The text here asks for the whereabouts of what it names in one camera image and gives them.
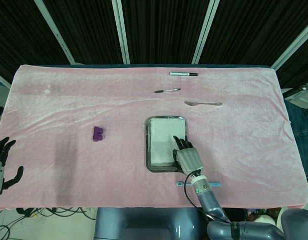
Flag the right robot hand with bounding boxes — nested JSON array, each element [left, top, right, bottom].
[[171, 134, 204, 176]]

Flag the metal tray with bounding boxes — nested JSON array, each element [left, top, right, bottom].
[[144, 115, 189, 174]]

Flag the light blue toothbrush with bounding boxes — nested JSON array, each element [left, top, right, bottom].
[[176, 181, 222, 188]]

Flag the metal fork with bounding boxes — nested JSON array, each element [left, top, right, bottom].
[[184, 100, 223, 108]]

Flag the black ballpoint pen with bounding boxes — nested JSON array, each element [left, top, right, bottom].
[[154, 87, 182, 94]]

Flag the blue-grey robot torso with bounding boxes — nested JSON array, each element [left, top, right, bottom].
[[93, 206, 208, 240]]

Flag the green white marker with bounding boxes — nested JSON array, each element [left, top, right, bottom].
[[169, 71, 198, 77]]

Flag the purple plastic block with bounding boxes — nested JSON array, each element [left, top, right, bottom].
[[92, 125, 106, 143]]

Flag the pink plush table cloth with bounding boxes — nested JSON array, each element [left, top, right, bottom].
[[0, 64, 308, 211]]

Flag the blue denim fabric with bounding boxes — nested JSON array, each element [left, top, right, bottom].
[[284, 100, 308, 179]]

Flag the white box device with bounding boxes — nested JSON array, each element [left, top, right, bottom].
[[290, 89, 308, 109]]

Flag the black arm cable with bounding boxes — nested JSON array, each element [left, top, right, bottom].
[[182, 169, 232, 224]]

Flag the black floor cables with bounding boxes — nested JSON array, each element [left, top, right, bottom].
[[0, 206, 97, 240]]

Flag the white frame post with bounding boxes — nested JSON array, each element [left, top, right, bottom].
[[38, 0, 77, 65], [192, 0, 221, 65], [112, 0, 131, 65], [269, 22, 308, 71]]

